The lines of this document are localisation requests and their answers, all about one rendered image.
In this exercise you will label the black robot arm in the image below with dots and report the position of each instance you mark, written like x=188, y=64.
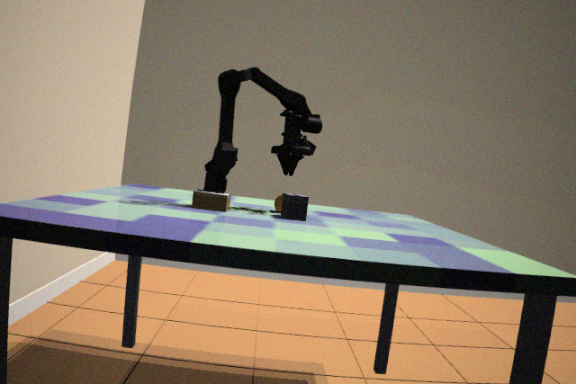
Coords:
x=225, y=155

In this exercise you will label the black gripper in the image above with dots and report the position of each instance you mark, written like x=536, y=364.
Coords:
x=291, y=145

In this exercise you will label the thin gold disc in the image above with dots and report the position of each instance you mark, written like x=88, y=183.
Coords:
x=278, y=203

